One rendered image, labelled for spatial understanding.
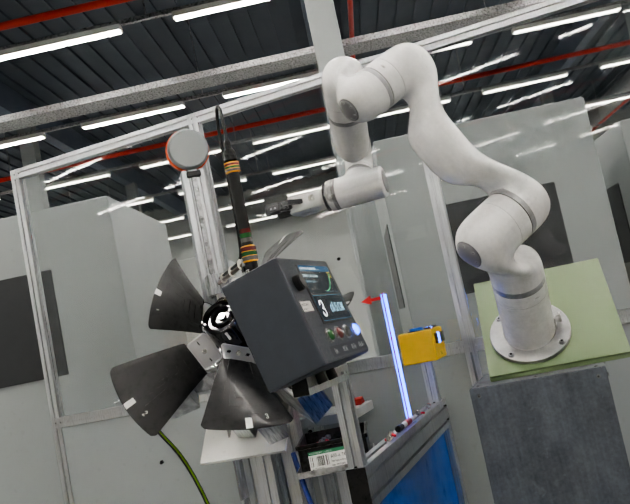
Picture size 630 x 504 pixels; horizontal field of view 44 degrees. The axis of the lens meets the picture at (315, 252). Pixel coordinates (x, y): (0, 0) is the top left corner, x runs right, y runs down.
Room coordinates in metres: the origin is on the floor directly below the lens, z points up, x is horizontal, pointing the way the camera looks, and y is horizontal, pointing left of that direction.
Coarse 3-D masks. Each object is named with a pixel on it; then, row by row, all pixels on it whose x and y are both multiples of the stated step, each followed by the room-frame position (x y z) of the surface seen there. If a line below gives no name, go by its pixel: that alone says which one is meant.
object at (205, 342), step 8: (200, 336) 2.16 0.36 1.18; (192, 344) 2.16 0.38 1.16; (200, 344) 2.16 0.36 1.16; (208, 344) 2.16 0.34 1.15; (192, 352) 2.16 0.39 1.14; (200, 352) 2.16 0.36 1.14; (208, 352) 2.17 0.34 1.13; (216, 352) 2.17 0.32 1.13; (200, 360) 2.16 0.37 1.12; (208, 360) 2.17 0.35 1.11; (216, 360) 2.17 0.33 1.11; (208, 368) 2.17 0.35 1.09
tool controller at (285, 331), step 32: (224, 288) 1.27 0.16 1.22; (256, 288) 1.25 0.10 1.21; (288, 288) 1.23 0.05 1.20; (320, 288) 1.36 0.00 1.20; (256, 320) 1.25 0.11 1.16; (288, 320) 1.24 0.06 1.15; (320, 320) 1.29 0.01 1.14; (352, 320) 1.45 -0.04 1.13; (256, 352) 1.26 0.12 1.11; (288, 352) 1.24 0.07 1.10; (320, 352) 1.22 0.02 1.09; (352, 352) 1.36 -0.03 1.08; (288, 384) 1.25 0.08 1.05
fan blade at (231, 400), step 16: (224, 368) 2.04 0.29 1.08; (240, 368) 2.06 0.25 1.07; (256, 368) 2.09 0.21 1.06; (224, 384) 2.00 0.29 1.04; (240, 384) 2.02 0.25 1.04; (256, 384) 2.04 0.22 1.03; (208, 400) 1.97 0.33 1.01; (224, 400) 1.97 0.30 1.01; (240, 400) 1.98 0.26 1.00; (256, 400) 2.00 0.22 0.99; (272, 400) 2.02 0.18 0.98; (208, 416) 1.94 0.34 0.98; (224, 416) 1.94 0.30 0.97; (240, 416) 1.95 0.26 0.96; (256, 416) 1.96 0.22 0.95; (272, 416) 1.97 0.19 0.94; (288, 416) 1.98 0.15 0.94
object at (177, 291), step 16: (176, 272) 2.33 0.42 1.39; (160, 288) 2.37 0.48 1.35; (176, 288) 2.31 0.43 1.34; (192, 288) 2.27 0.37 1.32; (160, 304) 2.36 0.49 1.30; (176, 304) 2.31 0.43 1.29; (192, 304) 2.26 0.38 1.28; (160, 320) 2.36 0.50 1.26; (176, 320) 2.32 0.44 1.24; (192, 320) 2.28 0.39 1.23
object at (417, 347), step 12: (408, 336) 2.24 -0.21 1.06; (420, 336) 2.23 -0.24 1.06; (432, 336) 2.23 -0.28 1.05; (408, 348) 2.25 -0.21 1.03; (420, 348) 2.24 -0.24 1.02; (432, 348) 2.23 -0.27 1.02; (444, 348) 2.35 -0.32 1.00; (408, 360) 2.25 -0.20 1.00; (420, 360) 2.24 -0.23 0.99; (432, 360) 2.23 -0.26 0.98
